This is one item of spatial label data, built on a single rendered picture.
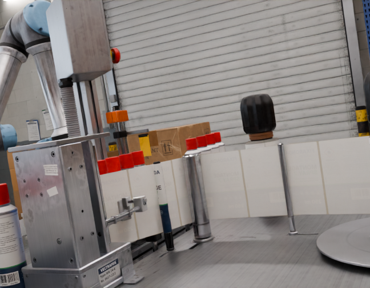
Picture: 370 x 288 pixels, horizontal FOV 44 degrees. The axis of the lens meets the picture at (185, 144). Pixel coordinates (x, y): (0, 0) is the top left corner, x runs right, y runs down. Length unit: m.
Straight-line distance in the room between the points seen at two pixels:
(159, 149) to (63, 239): 1.10
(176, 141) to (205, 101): 4.04
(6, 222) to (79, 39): 0.47
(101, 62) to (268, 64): 4.54
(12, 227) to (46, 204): 0.09
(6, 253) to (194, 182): 0.40
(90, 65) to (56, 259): 0.49
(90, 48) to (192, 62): 4.80
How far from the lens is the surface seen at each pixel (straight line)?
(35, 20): 1.47
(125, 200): 0.92
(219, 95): 5.74
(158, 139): 1.81
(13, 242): 0.84
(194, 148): 1.41
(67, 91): 1.14
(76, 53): 1.10
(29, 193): 0.79
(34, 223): 0.80
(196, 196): 0.99
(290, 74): 5.51
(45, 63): 1.49
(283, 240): 0.95
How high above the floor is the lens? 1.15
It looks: 3 degrees down
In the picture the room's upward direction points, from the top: 9 degrees counter-clockwise
